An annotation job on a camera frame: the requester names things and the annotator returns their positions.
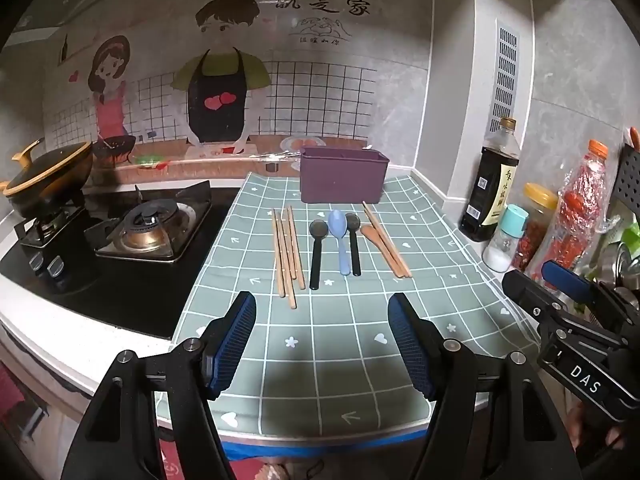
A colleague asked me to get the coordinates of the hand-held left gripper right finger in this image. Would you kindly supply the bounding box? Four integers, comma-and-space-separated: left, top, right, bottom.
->
388, 292, 583, 480

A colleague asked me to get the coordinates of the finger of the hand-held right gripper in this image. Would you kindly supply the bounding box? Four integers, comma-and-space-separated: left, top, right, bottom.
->
542, 260, 596, 306
502, 270, 568, 333

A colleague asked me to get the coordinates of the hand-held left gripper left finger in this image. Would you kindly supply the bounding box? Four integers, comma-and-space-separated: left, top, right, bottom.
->
60, 291, 258, 480

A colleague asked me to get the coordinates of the black plastic spoon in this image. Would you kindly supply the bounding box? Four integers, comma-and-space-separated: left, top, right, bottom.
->
344, 213, 362, 277
308, 220, 326, 290

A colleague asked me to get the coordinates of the wooden spoon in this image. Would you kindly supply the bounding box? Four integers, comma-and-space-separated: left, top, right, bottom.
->
360, 225, 402, 278

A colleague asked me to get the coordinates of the blue plastic spoon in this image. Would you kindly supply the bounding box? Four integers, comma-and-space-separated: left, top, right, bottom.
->
328, 209, 351, 276

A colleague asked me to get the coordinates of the purple utensil holder box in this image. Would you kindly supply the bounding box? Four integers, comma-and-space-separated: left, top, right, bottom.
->
300, 146, 390, 205

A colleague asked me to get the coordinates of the person's right hand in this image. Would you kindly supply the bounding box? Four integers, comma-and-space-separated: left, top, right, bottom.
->
566, 400, 621, 466

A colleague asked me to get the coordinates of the salt shaker with teal cap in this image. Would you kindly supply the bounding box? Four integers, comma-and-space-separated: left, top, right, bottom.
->
482, 205, 529, 273

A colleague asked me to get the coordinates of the stainless steel lid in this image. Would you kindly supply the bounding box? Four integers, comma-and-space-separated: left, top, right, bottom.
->
597, 240, 640, 306

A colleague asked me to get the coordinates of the chili jar with yellow lid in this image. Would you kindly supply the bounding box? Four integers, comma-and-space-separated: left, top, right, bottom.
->
510, 182, 559, 271

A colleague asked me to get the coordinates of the chili bottle with orange cap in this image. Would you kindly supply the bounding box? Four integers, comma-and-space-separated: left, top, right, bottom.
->
537, 140, 611, 293

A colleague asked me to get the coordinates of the green checked table cloth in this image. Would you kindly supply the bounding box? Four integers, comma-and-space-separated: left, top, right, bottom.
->
155, 170, 533, 443

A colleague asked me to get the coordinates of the green plastic bag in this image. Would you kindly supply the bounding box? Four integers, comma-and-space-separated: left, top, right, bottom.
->
602, 215, 640, 261

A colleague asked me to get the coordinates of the black gas stove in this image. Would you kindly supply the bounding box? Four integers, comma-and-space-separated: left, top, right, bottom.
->
0, 180, 243, 341

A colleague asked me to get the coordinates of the dark soy sauce bottle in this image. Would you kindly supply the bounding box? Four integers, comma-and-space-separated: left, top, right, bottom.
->
459, 117, 521, 243

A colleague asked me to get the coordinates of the white wall vent grille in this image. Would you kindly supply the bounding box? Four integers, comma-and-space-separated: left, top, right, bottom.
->
492, 19, 521, 122

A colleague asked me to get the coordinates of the black pot with yellow handles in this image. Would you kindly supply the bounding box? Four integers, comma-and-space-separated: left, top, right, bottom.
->
0, 137, 96, 218

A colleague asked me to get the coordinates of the cartoon kitchen wall poster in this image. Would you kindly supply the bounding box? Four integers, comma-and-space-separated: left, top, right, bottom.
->
42, 0, 434, 173

